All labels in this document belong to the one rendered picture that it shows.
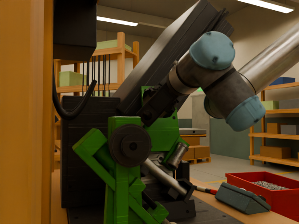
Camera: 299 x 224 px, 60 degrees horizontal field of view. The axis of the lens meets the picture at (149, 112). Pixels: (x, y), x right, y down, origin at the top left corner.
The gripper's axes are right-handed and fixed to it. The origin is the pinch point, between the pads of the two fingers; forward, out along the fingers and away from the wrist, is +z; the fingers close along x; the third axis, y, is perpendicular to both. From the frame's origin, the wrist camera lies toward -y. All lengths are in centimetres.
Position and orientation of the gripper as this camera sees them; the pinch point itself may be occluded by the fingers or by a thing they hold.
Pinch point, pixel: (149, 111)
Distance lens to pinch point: 77.5
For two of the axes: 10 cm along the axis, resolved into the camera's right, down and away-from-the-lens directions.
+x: -7.3, -6.8, -0.4
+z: -3.3, 3.0, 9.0
